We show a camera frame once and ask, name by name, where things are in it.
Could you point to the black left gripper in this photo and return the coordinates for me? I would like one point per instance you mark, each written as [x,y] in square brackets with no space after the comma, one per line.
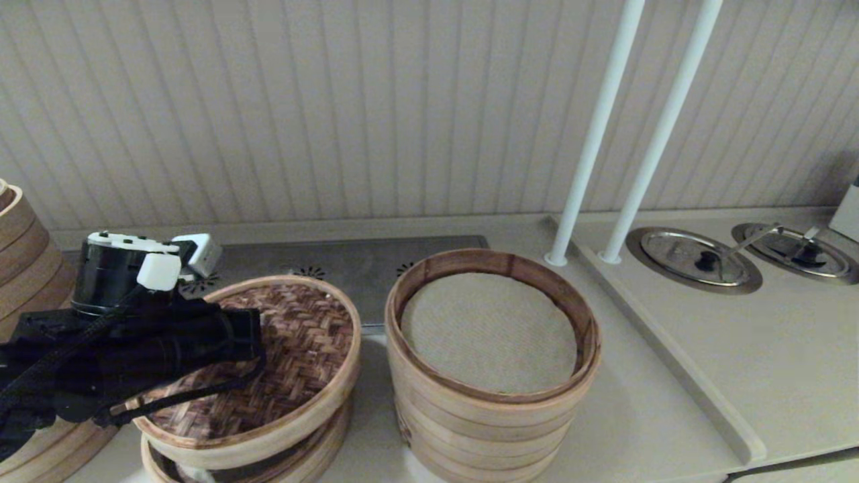
[168,342]

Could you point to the woven bamboo steamer lid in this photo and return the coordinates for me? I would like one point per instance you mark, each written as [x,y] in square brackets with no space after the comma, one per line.
[302,349]

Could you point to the black and orange left arm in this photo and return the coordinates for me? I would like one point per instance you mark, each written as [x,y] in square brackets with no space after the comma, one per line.
[20,429]

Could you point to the tall bamboo steamer stack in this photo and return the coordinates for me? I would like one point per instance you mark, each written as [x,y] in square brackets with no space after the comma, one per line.
[27,255]

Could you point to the single bamboo steamer tray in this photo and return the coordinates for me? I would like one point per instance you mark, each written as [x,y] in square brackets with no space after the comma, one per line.
[322,449]

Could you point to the grey cloth steamer liner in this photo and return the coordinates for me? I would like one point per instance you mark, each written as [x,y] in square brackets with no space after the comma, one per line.
[490,332]

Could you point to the bamboo steamer basket stack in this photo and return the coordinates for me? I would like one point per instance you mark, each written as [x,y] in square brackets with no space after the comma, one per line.
[483,429]

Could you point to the left steel pot lid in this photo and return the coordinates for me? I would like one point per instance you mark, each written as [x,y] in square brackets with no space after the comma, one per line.
[704,290]

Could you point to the steel pot lid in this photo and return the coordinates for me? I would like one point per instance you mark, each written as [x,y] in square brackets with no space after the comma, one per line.
[704,290]
[739,235]

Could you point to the right steel pot lid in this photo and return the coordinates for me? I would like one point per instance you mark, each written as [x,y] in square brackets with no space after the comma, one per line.
[739,235]

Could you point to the perforated stainless steel panel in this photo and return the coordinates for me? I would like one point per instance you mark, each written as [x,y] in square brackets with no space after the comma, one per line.
[362,268]

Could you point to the white metal pole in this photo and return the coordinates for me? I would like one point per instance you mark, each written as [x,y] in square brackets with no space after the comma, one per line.
[661,134]
[590,154]

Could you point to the white container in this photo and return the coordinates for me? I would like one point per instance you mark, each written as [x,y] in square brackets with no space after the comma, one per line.
[849,215]

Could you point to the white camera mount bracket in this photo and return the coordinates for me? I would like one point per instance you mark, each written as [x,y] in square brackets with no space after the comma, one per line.
[160,272]

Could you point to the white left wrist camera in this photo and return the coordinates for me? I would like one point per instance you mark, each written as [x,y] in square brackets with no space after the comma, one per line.
[201,255]

